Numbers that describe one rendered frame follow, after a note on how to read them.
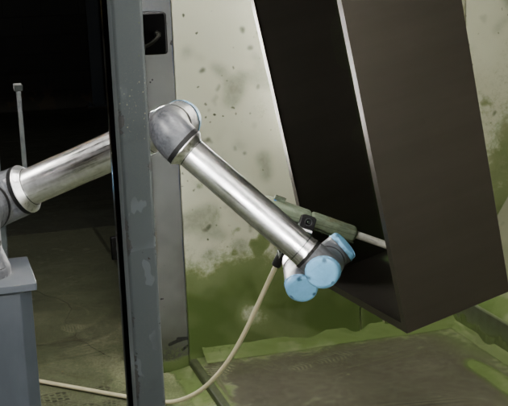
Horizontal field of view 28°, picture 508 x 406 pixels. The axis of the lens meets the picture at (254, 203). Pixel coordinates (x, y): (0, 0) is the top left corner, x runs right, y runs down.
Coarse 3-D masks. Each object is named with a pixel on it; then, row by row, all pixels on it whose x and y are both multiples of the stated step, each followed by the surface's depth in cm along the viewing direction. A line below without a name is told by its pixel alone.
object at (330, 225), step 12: (276, 204) 308; (288, 204) 310; (300, 216) 310; (312, 216) 311; (324, 216) 313; (324, 228) 312; (336, 228) 312; (348, 228) 312; (348, 240) 314; (372, 240) 315; (384, 240) 317; (276, 264) 318
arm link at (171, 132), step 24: (168, 120) 269; (168, 144) 267; (192, 144) 267; (192, 168) 268; (216, 168) 267; (216, 192) 269; (240, 192) 267; (240, 216) 270; (264, 216) 267; (288, 216) 270; (288, 240) 267; (312, 240) 268; (312, 264) 265; (336, 264) 265
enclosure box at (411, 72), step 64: (256, 0) 310; (320, 0) 318; (384, 0) 259; (448, 0) 267; (320, 64) 322; (384, 64) 263; (448, 64) 270; (320, 128) 326; (384, 128) 266; (448, 128) 274; (320, 192) 331; (384, 192) 270; (448, 192) 278; (384, 256) 340; (448, 256) 282; (384, 320) 293
